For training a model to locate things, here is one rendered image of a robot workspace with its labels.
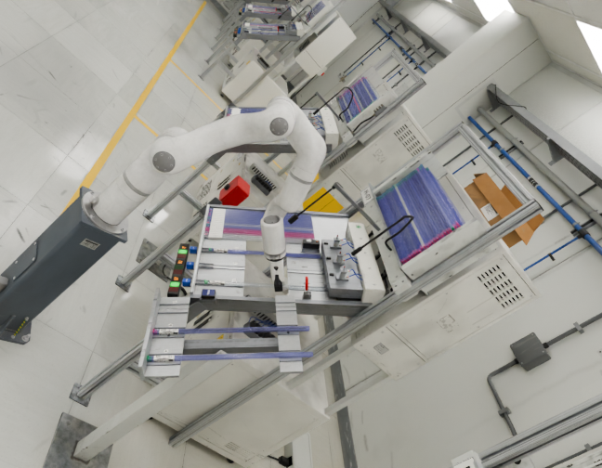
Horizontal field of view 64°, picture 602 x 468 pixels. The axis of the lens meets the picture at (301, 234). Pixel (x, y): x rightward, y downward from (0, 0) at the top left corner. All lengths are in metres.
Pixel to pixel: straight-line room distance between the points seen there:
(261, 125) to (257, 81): 4.79
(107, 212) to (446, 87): 3.86
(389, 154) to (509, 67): 2.28
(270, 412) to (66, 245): 1.17
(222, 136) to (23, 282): 0.95
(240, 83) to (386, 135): 3.49
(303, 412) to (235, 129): 1.38
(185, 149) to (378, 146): 1.80
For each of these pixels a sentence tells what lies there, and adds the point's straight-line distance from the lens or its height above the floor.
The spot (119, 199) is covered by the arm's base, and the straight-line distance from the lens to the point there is 1.79.
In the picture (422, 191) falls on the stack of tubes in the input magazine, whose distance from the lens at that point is 2.11.
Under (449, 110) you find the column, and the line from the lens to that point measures 5.16.
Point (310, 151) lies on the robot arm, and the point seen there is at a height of 1.43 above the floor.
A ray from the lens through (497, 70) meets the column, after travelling 5.20.
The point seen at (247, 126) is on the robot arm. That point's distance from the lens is 1.59.
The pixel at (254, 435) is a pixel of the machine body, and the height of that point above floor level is 0.28.
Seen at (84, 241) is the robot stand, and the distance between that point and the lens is 1.89.
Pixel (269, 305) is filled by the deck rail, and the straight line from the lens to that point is 1.89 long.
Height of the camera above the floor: 1.77
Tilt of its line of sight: 19 degrees down
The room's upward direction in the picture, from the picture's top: 53 degrees clockwise
